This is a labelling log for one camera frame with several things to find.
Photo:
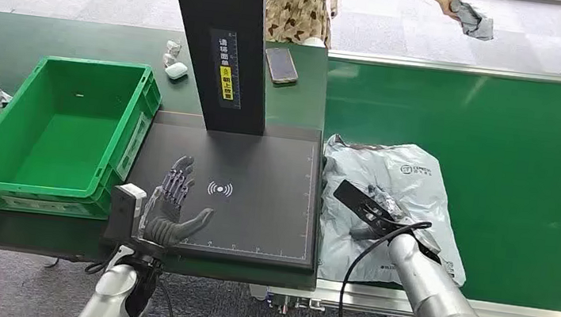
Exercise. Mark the person's left hand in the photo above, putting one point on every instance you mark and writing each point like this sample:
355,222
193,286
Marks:
449,2

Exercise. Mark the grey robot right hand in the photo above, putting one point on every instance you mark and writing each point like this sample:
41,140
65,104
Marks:
399,225

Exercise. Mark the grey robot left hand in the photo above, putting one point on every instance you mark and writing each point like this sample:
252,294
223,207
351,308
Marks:
167,229

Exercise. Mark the grey express polybag package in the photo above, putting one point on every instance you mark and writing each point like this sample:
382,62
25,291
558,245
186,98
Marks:
415,178

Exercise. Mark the black inbound scanner machine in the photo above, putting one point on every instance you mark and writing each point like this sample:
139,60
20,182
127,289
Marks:
254,202

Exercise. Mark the green conveyor belt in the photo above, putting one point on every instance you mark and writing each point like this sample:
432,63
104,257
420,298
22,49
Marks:
521,179

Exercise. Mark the green plastic crate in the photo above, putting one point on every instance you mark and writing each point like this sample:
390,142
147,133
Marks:
61,137

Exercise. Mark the person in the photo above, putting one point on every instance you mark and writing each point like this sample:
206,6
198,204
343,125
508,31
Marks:
298,6

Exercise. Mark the white earbuds case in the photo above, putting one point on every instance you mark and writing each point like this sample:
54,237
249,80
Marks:
176,70

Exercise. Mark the small crumpled wrapper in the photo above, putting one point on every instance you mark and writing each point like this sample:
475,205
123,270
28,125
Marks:
168,59
173,48

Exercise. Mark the smartphone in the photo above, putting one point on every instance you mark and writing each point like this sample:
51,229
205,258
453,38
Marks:
281,65

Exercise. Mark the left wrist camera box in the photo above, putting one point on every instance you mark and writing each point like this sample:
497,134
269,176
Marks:
121,213

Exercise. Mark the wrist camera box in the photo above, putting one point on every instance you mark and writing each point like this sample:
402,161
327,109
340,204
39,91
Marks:
350,193
121,213

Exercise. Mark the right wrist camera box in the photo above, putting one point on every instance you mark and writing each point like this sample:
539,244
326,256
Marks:
350,193

